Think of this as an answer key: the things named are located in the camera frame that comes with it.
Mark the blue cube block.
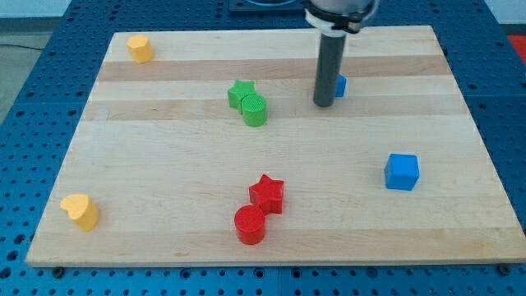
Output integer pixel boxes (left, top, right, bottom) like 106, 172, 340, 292
384, 154, 420, 191

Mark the wooden board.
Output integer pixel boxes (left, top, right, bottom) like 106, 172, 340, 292
26, 25, 525, 267

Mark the blue triangle block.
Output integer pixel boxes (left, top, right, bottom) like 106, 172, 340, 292
335, 74, 347, 98

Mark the yellow hexagon block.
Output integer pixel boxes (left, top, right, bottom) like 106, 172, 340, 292
126, 35, 155, 63

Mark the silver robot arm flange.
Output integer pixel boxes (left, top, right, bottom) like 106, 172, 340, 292
302, 0, 380, 37

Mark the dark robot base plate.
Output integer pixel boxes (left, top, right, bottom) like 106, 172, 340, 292
227, 0, 304, 12

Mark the red cylinder block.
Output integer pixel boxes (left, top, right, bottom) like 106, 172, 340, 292
234, 205, 265, 245

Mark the green star block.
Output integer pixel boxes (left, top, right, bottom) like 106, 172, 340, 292
227, 80, 256, 114

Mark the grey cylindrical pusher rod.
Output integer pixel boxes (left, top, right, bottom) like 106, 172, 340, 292
313, 35, 346, 108

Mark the green cylinder block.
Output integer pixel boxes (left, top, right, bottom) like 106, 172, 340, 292
242, 94, 267, 127

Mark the red star block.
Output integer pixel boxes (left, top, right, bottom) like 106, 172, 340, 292
248, 174, 284, 215

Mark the yellow heart block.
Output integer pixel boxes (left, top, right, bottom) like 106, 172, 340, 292
60, 194, 99, 232

